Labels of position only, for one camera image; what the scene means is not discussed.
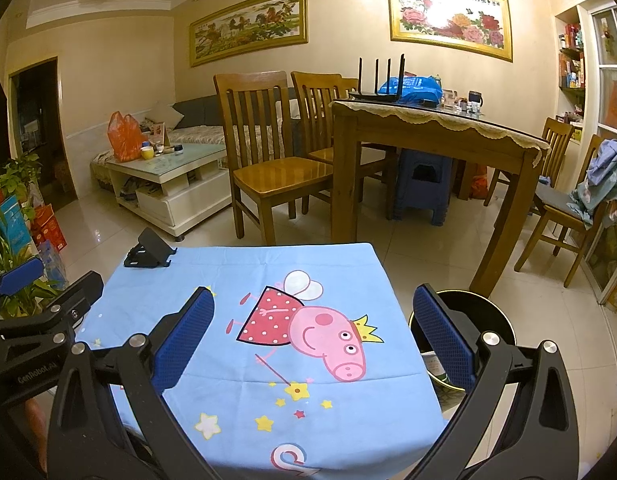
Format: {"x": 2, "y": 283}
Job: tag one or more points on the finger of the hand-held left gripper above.
{"x": 21, "y": 275}
{"x": 73, "y": 297}

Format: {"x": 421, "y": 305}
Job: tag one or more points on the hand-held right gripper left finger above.
{"x": 183, "y": 345}

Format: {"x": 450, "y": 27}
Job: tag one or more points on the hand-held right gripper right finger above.
{"x": 443, "y": 340}

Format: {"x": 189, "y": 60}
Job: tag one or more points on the black gold-rimmed trash bin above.
{"x": 488, "y": 312}

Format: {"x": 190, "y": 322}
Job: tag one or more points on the blue gift box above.
{"x": 8, "y": 225}

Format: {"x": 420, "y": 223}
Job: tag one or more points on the red gift box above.
{"x": 48, "y": 230}

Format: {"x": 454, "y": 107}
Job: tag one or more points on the black phone stand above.
{"x": 148, "y": 247}

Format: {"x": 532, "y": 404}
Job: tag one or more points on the blue cartoon pig tablecloth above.
{"x": 238, "y": 270}

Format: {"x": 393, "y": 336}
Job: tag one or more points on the green potted plant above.
{"x": 18, "y": 175}

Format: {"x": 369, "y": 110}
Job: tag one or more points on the white glass-top coffee table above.
{"x": 173, "y": 205}

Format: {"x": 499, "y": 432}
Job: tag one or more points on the blue plastic stool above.
{"x": 418, "y": 195}

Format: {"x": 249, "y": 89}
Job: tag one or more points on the red bag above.
{"x": 479, "y": 187}

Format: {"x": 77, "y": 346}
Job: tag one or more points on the yellow cup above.
{"x": 147, "y": 153}

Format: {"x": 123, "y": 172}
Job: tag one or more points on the wooden slat-back chair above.
{"x": 273, "y": 170}
{"x": 558, "y": 132}
{"x": 318, "y": 110}
{"x": 553, "y": 220}

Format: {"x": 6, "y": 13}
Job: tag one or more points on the orange plastic bag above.
{"x": 123, "y": 140}

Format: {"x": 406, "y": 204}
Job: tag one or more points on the standing desk card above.
{"x": 158, "y": 132}

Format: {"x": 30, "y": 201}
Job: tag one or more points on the wooden dining table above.
{"x": 348, "y": 160}

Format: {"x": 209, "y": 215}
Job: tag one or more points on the white sofa pillow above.
{"x": 166, "y": 116}

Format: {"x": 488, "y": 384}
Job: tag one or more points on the beige lace table cover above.
{"x": 463, "y": 125}

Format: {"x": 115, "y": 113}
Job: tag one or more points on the grey sofa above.
{"x": 198, "y": 110}

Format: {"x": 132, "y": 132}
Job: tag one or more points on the pale clothes pile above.
{"x": 603, "y": 175}

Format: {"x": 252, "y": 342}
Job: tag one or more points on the dark mug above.
{"x": 474, "y": 101}

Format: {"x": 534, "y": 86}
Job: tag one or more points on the black antenna router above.
{"x": 383, "y": 95}

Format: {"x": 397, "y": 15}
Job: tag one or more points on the blue plastic bag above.
{"x": 413, "y": 87}

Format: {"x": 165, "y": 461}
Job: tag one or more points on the framed flower picture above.
{"x": 448, "y": 20}

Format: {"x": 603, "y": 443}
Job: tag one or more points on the framed horse picture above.
{"x": 248, "y": 27}

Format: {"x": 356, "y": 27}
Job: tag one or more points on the wall shelf with goods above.
{"x": 571, "y": 65}

